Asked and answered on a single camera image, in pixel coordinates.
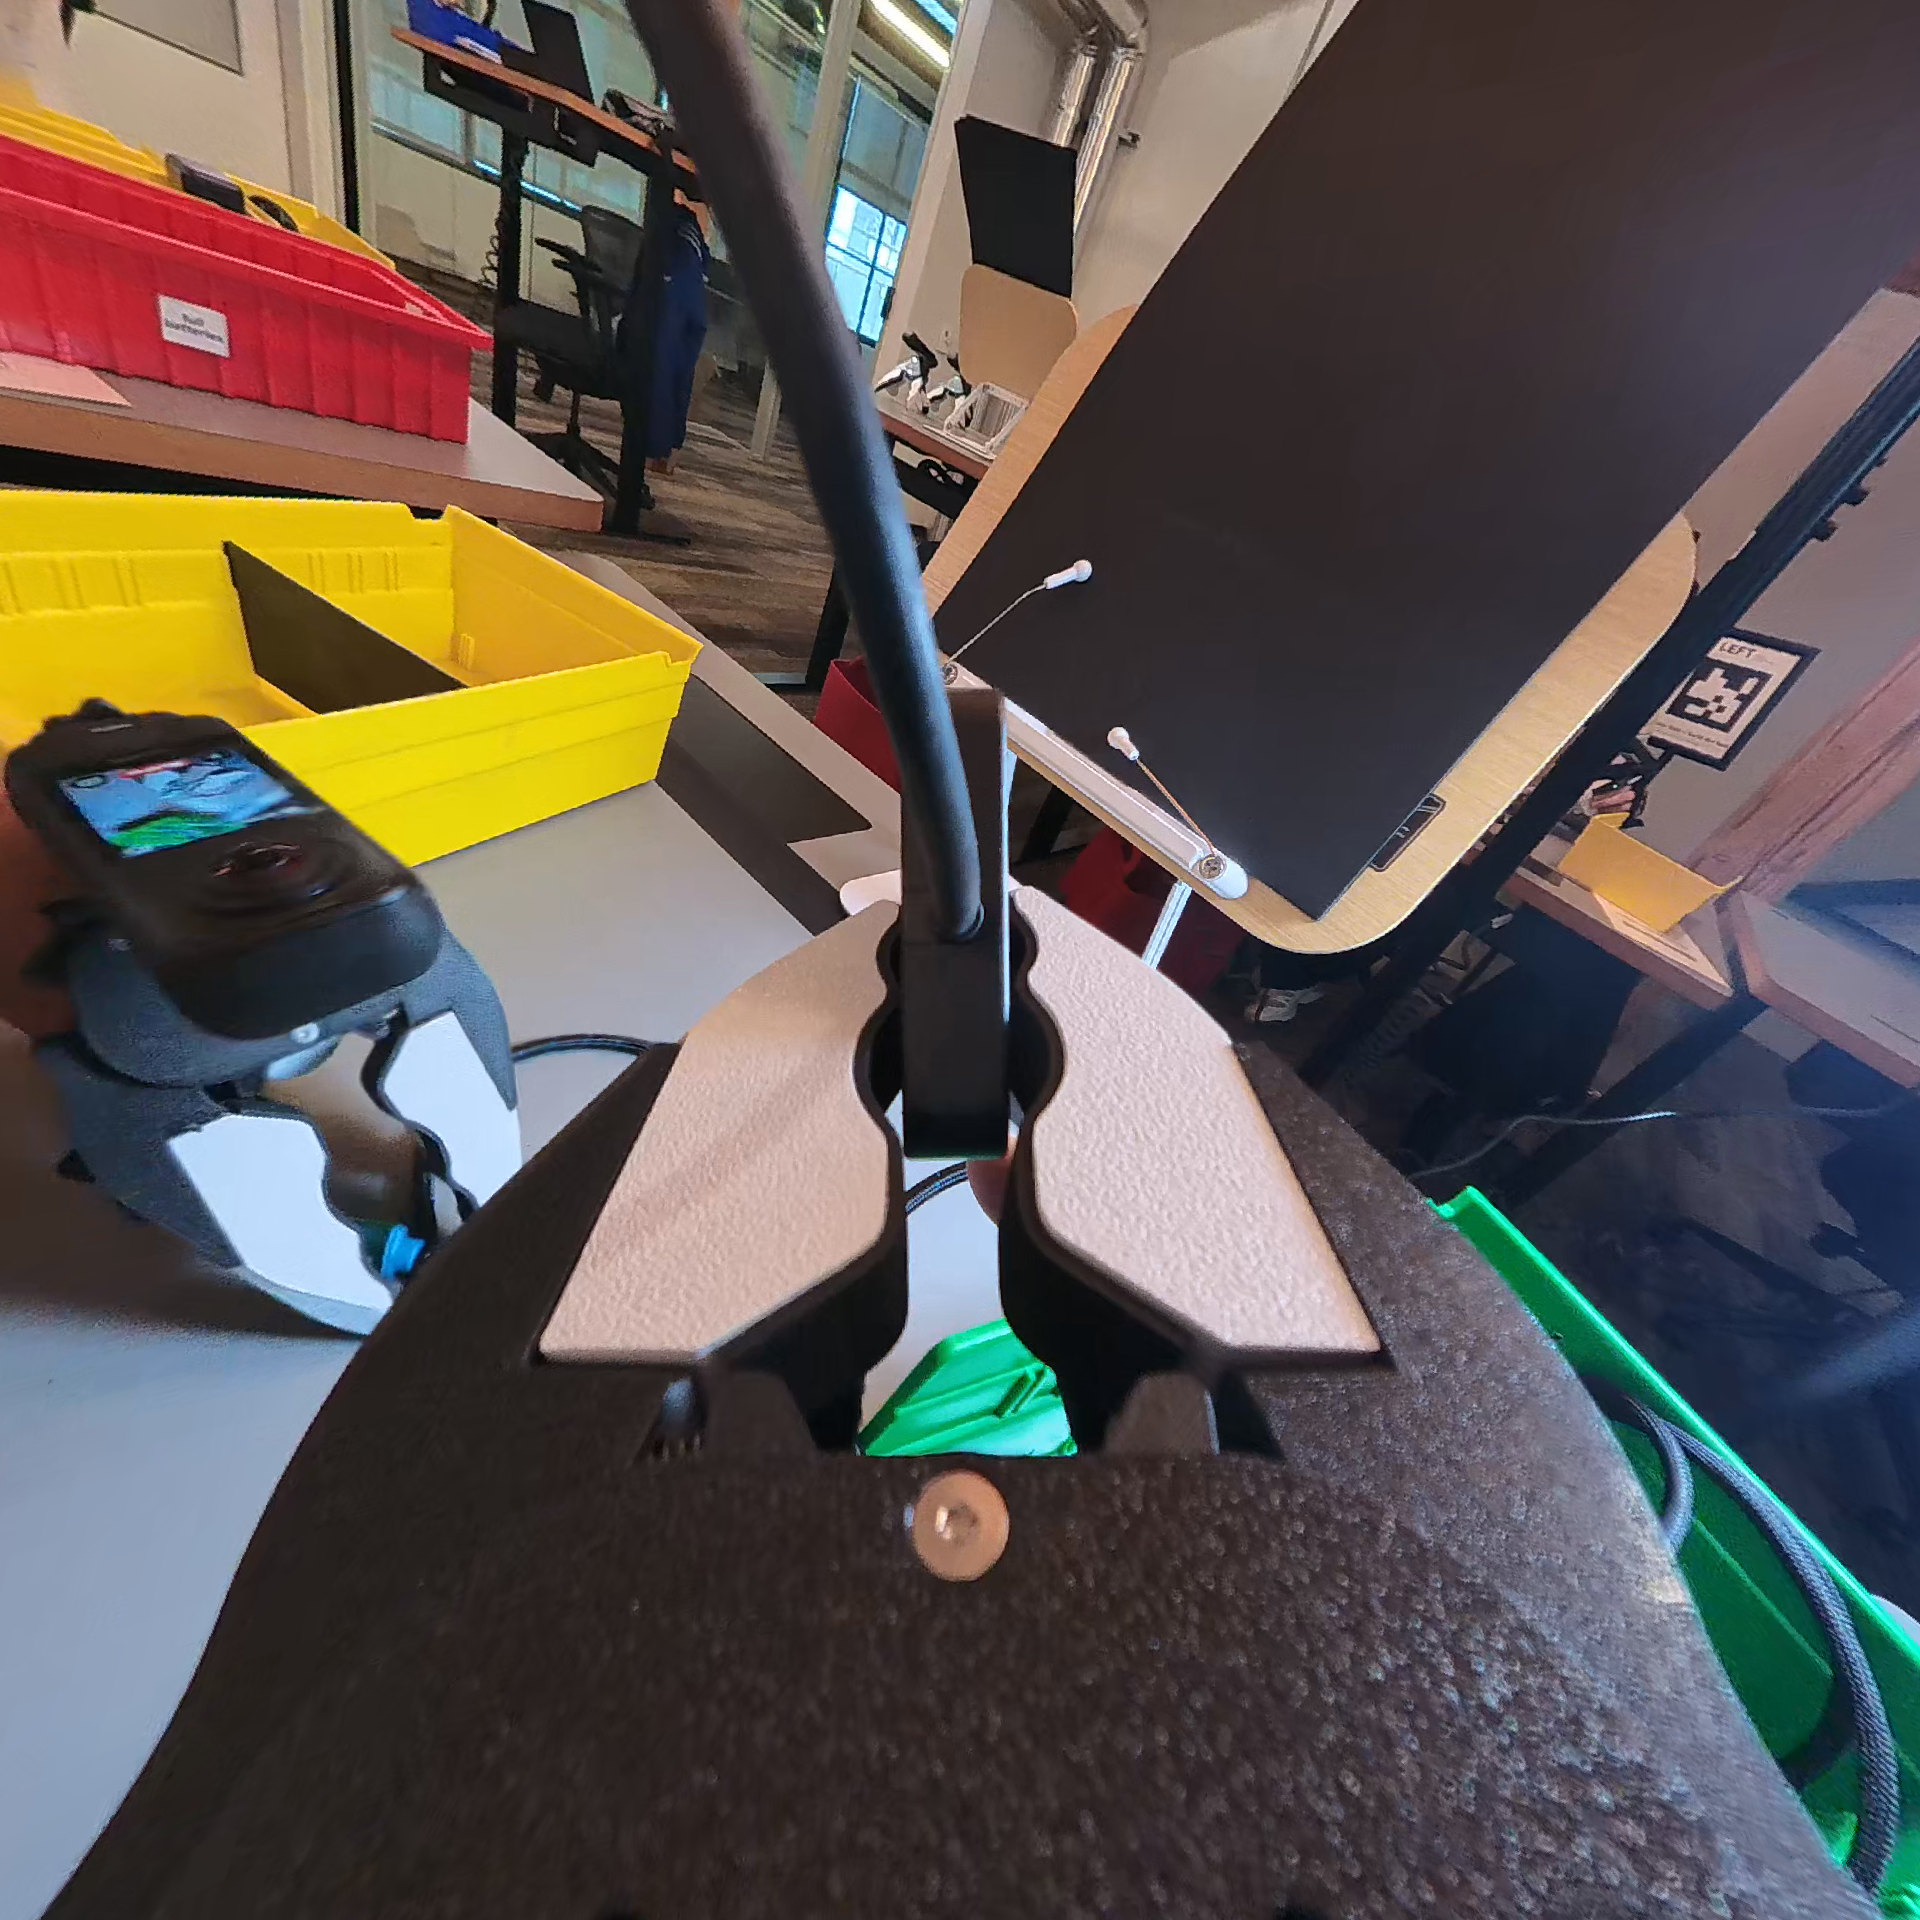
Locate yellow plastic bin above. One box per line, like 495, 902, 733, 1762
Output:
0, 492, 706, 872

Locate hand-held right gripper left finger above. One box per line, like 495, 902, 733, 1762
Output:
541, 902, 911, 1382

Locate black panel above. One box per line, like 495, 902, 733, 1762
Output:
957, 117, 1082, 299

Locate standing desk with laptop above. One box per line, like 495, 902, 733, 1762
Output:
399, 0, 721, 454

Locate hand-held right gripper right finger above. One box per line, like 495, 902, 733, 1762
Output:
1001, 893, 1383, 1382

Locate cluttered wooden desk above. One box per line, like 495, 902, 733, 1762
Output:
804, 406, 1001, 697

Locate red plastic bin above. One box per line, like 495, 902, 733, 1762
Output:
0, 135, 492, 444

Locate shallow yellow parts bin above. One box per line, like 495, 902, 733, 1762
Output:
0, 106, 391, 286

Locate black bin divider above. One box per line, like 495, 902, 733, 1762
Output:
227, 541, 471, 716

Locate braided hdmi cable green plugs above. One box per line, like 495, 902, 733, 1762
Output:
368, 1035, 656, 1292

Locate green plastic bin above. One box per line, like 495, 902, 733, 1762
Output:
857, 1187, 1920, 1878

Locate red bag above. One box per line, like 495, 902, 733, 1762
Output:
811, 663, 911, 791

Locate yellow cardboard tray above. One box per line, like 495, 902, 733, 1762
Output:
1556, 818, 1724, 935

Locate red battery bin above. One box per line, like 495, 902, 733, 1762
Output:
1054, 834, 1247, 994

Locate long wooden desk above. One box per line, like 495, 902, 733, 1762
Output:
1497, 859, 1920, 1101

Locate black adapter cable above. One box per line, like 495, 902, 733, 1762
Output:
621, 0, 1026, 1162

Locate tan cardboard sheet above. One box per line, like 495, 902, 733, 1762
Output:
943, 265, 1086, 408

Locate black metal pole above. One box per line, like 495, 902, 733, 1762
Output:
1289, 420, 1920, 1087

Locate black white marker sign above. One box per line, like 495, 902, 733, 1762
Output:
1648, 633, 1818, 775

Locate black office chair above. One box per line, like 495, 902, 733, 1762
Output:
528, 207, 721, 549

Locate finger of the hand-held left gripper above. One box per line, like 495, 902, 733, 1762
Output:
391, 1015, 520, 1220
167, 1106, 411, 1336

